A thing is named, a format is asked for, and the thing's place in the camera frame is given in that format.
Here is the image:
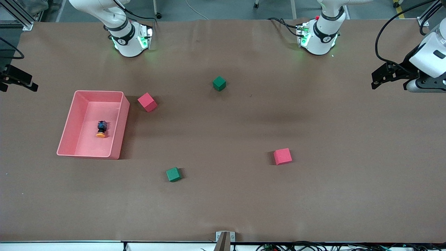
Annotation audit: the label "black button with orange cap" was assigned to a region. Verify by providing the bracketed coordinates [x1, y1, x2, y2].
[95, 120, 108, 139]

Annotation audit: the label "grey fabric bundle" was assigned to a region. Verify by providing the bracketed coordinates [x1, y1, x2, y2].
[19, 0, 49, 15]

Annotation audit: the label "pink plastic bin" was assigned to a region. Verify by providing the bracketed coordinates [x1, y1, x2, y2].
[57, 90, 130, 160]

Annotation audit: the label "red wooden cube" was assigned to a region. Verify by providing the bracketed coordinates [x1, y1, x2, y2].
[137, 92, 158, 113]
[273, 148, 293, 166]

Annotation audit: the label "green wooden cube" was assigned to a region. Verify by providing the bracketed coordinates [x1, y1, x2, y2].
[166, 167, 182, 183]
[213, 76, 227, 92]

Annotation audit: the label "aluminium frame post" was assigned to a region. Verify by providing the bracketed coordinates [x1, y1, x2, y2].
[0, 0, 34, 31]
[416, 0, 440, 28]

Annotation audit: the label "metal arm base connector bracket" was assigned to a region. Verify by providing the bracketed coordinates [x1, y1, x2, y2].
[139, 24, 154, 50]
[296, 22, 311, 48]

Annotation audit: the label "black arm base cable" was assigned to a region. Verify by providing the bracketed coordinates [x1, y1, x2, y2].
[267, 17, 301, 37]
[111, 0, 158, 26]

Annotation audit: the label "tangled black cables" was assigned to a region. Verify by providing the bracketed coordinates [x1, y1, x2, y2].
[255, 241, 446, 251]

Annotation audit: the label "white floor cable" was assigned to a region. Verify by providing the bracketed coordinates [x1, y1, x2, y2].
[185, 0, 209, 21]

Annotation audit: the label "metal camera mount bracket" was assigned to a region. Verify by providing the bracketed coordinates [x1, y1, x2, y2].
[215, 231, 236, 251]

